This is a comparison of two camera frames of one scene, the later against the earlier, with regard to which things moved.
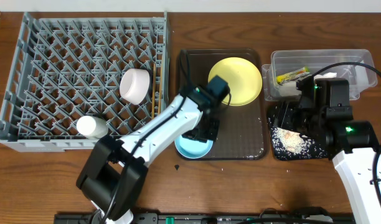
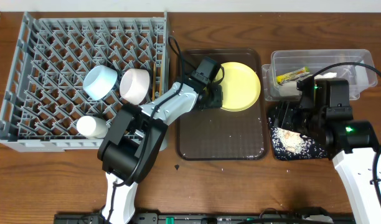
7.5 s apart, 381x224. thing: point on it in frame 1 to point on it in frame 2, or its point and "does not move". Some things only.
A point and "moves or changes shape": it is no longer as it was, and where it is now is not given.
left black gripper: x=203 y=130 to x=213 y=97
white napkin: x=329 y=74 does not move
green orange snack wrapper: x=294 y=75 does not move
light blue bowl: x=192 y=148 to x=99 y=81
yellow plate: x=243 y=78 moves or changes shape
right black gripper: x=284 y=112 does not move
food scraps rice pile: x=291 y=142 does not move
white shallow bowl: x=134 y=84 does not move
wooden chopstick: x=153 y=89 does not move
